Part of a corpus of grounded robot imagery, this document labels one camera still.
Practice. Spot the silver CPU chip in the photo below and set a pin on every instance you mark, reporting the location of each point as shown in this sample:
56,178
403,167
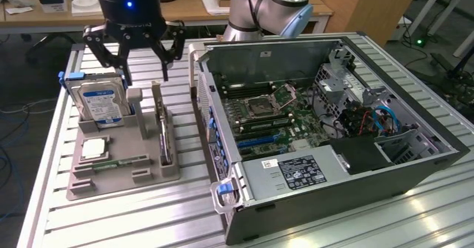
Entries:
92,148

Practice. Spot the grey power supply unit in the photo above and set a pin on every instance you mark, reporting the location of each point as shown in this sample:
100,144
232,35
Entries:
296,170

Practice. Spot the white label card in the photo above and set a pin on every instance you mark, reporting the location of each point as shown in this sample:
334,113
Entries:
19,10

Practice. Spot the silver drive cage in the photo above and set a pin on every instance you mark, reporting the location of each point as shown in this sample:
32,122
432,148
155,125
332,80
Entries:
336,92

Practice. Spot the white box black lid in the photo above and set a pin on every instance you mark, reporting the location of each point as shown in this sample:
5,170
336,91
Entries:
53,6

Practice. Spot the grey parts rack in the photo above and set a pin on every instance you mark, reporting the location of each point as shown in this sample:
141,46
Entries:
121,139

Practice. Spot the open black PC case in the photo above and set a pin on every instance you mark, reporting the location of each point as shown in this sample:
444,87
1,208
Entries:
332,203

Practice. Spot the white round dish box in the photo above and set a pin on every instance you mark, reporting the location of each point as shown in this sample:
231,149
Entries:
83,6

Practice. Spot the white paper stack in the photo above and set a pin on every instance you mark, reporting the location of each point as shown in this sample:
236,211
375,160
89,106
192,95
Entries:
215,6

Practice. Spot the blue expansion slot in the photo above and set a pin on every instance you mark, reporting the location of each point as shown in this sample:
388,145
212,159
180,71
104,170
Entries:
259,142

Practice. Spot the green RAM stick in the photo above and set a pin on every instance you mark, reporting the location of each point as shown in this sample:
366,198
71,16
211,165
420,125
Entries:
115,164

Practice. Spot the wooden desk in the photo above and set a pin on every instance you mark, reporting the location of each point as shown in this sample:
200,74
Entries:
25,19

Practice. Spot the CPU socket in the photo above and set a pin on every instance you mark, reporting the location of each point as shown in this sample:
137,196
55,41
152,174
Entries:
260,106

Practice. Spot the RAM stick with white label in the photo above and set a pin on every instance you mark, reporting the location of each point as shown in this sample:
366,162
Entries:
264,124

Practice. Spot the silver socket cover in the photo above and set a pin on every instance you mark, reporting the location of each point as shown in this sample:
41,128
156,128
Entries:
284,92

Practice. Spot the black chair base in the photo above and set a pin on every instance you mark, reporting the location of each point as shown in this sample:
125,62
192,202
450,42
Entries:
40,44

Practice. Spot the white table frame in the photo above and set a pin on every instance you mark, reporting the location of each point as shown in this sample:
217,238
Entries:
424,6

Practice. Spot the silver disk bay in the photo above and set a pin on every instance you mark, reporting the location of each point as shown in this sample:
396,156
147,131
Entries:
403,148

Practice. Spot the wooden cabinet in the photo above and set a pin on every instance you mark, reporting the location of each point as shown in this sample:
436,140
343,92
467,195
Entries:
370,9

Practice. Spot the graphics card with silver bracket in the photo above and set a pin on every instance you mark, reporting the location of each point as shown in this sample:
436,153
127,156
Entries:
165,145

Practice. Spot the green lit switch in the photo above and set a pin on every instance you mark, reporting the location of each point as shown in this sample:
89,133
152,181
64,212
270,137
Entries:
419,41

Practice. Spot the green motherboard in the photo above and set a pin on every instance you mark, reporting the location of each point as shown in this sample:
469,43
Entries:
292,131

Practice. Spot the hard disk blue label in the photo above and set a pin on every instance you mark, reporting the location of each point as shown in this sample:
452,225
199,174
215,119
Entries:
100,101

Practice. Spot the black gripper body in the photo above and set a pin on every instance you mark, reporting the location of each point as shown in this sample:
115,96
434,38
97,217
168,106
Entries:
129,12

